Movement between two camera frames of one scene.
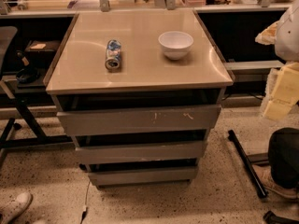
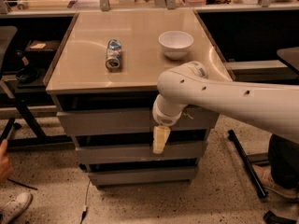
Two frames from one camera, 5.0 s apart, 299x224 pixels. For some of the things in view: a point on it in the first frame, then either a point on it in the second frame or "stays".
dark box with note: (42, 49) stays
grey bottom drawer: (144, 176) stays
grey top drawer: (142, 120) stays
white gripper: (288, 36) -> (164, 119)
